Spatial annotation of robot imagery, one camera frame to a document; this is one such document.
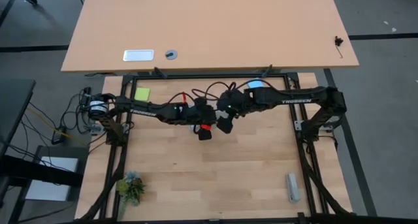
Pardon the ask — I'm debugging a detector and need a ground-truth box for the black cable bundle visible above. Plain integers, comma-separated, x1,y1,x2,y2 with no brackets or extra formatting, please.
60,86,99,135

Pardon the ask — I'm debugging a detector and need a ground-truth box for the black aluminium table frame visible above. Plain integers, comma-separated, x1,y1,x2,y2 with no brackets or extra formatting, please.
65,72,418,224

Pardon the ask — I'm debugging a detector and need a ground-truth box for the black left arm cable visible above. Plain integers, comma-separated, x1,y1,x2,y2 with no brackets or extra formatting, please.
168,91,199,104

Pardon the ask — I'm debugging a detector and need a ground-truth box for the black floor beam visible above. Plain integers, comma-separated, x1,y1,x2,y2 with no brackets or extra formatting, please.
0,154,84,187

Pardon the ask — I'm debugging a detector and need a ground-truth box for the yellow cable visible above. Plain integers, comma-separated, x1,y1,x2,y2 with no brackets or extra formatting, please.
27,106,88,147

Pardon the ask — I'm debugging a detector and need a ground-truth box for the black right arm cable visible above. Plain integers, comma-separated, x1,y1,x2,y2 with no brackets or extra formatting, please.
191,79,277,101

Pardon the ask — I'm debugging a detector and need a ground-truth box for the grey rectangular device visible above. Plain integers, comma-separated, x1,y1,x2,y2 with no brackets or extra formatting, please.
285,173,300,204

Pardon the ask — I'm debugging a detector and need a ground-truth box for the white box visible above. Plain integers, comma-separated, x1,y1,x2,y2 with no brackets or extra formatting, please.
25,155,80,202

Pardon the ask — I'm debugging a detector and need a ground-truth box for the light wooden desk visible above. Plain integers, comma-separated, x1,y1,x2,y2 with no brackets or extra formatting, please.
60,0,360,74

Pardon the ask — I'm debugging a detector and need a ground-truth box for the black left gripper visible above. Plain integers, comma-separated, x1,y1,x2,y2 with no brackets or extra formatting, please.
187,98,217,142

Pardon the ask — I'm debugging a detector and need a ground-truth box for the small potted green plant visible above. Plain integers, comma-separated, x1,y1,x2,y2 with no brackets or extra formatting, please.
116,170,147,215

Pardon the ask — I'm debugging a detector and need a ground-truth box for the green sticky note pad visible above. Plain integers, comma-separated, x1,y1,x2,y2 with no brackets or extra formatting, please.
134,87,152,102

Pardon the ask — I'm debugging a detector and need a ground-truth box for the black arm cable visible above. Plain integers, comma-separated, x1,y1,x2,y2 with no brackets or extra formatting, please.
168,91,199,104
191,79,277,101

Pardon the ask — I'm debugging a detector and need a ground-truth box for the black desk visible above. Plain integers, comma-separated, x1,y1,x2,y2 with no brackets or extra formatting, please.
0,78,37,159

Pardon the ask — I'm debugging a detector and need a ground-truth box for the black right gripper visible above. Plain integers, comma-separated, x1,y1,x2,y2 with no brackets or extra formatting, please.
216,90,249,135

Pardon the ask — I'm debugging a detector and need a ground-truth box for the thick black cable sleeve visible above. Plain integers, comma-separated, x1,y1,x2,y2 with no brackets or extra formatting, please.
76,145,129,223
298,142,355,217

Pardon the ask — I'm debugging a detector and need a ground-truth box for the black power adapter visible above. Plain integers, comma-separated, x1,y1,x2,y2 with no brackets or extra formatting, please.
51,127,68,146

